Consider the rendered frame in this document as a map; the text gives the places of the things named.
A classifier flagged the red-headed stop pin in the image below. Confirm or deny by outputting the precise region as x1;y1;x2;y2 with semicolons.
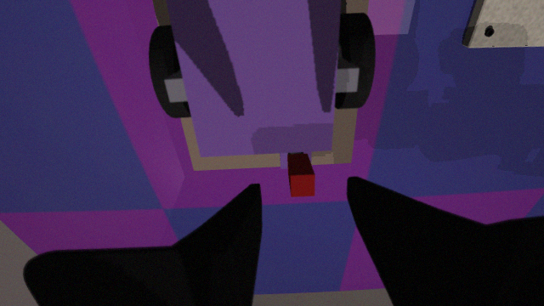
287;152;315;197

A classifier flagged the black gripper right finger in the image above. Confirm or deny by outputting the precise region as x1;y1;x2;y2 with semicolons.
347;177;544;306

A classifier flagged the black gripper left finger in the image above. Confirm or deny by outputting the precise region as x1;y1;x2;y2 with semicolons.
23;184;262;306

